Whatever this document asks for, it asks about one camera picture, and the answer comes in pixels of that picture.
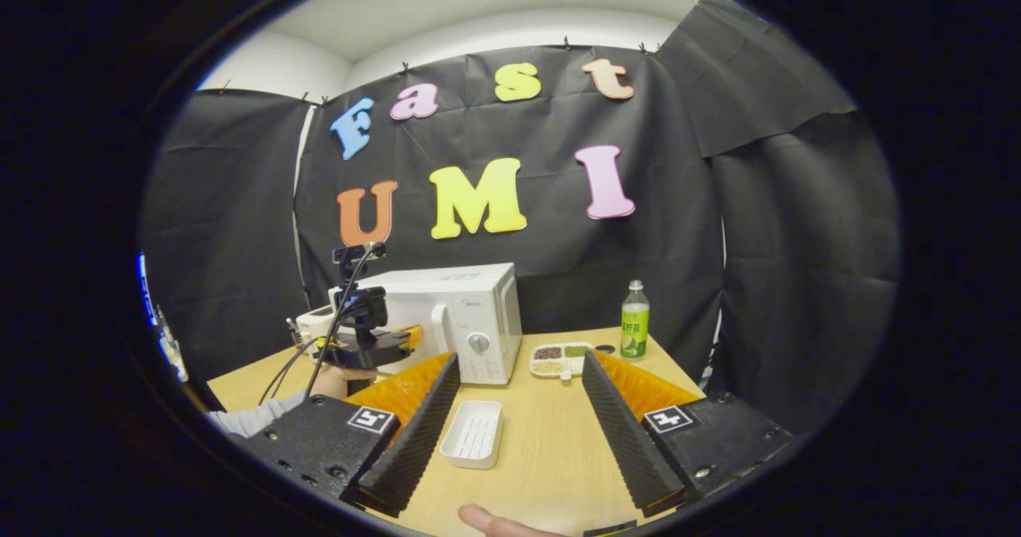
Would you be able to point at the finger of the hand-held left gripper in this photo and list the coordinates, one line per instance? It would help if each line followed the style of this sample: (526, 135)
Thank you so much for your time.
(408, 337)

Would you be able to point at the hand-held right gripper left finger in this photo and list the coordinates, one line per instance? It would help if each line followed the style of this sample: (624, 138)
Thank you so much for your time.
(415, 441)

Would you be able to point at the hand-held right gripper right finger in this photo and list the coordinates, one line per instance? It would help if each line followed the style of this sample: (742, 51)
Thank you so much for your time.
(626, 441)

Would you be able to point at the white microwave oven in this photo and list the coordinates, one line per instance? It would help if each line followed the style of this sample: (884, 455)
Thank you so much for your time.
(463, 321)

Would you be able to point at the white toaster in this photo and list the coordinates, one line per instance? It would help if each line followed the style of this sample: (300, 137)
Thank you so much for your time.
(313, 323)

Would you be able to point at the white plastic tray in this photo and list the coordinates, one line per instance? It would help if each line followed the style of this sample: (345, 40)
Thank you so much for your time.
(472, 435)

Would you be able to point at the white divided grain dish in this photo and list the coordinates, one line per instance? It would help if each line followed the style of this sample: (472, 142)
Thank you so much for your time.
(562, 359)

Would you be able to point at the green tea bottle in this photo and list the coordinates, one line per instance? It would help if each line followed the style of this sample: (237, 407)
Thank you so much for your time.
(635, 321)

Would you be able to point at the black backdrop cloth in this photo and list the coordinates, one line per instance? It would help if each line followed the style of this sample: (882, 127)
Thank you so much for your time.
(638, 242)

